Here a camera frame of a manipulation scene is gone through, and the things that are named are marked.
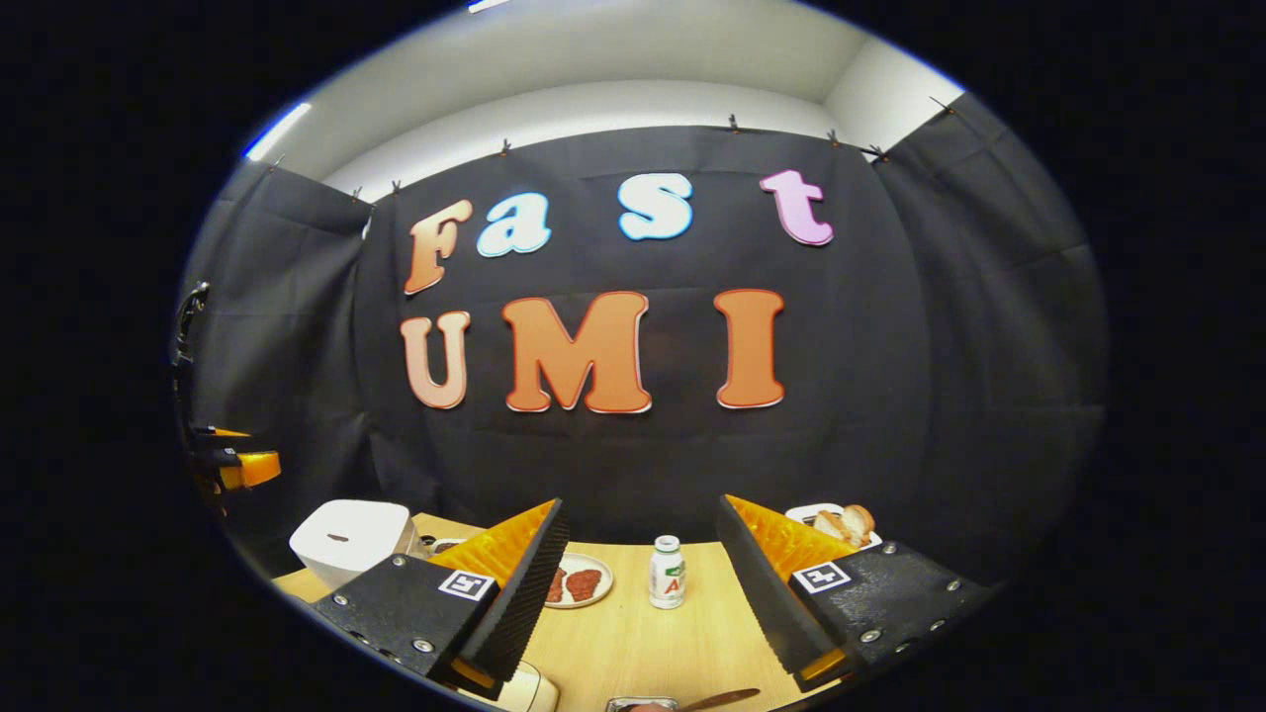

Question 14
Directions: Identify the black backdrop cloth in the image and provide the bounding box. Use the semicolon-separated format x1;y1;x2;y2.
178;94;1109;584

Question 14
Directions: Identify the white round plate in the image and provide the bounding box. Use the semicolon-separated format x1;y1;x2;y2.
544;552;614;609

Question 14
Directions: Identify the white rice cooker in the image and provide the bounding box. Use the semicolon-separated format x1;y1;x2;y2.
289;499;416;591

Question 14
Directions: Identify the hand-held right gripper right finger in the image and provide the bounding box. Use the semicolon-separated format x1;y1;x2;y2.
714;493;995;693

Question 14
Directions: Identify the brown wooden spoon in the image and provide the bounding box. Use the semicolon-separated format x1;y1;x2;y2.
682;688;761;712

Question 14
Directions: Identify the white toaster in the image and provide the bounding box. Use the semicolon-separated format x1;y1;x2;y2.
784;502;883;551

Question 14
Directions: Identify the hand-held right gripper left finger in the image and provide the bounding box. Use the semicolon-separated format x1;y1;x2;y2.
312;497;572;701

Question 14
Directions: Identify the white bottle with green label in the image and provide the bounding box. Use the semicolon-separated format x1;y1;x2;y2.
649;535;686;610

